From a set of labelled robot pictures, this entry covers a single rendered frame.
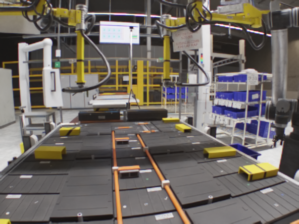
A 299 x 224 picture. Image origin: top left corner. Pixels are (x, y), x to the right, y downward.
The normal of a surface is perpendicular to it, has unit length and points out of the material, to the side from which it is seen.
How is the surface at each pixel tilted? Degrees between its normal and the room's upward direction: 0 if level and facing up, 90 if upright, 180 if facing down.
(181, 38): 90
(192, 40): 90
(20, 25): 90
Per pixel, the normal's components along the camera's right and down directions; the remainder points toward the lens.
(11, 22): 0.58, 0.13
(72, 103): 0.21, 0.15
